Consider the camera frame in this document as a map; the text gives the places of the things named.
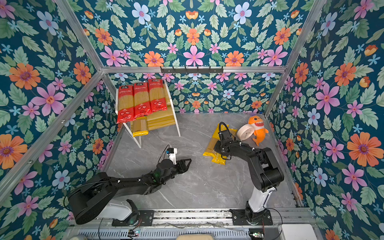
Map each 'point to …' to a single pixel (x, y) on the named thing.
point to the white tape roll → (245, 131)
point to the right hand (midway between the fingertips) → (216, 147)
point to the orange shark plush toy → (259, 131)
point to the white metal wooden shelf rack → (139, 143)
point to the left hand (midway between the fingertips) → (191, 158)
